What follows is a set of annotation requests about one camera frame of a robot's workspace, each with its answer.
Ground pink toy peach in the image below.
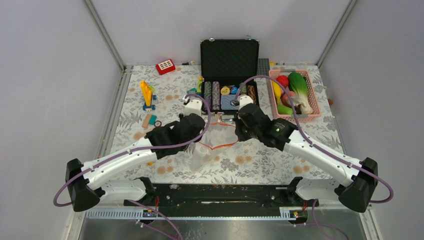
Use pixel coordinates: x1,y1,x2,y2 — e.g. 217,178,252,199
280,91,297,107

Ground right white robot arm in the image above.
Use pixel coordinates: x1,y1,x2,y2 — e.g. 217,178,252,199
234,95,378,213

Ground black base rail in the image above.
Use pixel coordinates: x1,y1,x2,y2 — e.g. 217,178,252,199
123,177,314,219

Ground green yellow toy figure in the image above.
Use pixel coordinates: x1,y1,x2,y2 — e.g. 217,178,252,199
196,76,204,94

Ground grey building baseplate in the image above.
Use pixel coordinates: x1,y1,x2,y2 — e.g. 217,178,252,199
256,58,271,76

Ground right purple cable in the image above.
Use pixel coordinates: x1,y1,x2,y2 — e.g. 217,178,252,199
234,75,395,240

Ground dark toy eggplant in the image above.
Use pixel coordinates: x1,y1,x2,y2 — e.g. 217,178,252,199
294,106,302,115

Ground red white toy block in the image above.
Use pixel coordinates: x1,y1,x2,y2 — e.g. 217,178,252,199
155,59,176,75

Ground yellow toy banana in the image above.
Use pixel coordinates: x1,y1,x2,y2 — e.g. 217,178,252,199
271,81,282,105

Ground wooden teal toy blocks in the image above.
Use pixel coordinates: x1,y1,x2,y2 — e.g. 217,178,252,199
141,114,162,130

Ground yellow blue toy cart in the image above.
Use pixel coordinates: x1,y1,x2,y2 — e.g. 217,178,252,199
140,80,157,112

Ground green white bok choy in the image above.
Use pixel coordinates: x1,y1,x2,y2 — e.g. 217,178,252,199
288,72,313,115

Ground teal blue block stack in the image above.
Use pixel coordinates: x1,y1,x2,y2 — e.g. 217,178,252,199
184,88,202,99

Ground clear orange-zip bag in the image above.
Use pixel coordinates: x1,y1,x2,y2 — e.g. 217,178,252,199
187,114,238,172

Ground red toy strawberry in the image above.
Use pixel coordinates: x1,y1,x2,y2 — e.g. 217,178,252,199
276,75,290,88

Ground pink plastic basket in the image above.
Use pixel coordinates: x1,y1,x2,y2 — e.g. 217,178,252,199
267,69,322,122

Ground black poker chip case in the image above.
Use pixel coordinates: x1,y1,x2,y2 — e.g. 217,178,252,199
200,38,260,115

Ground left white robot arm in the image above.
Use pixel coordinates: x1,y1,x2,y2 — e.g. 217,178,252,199
53,93,211,212

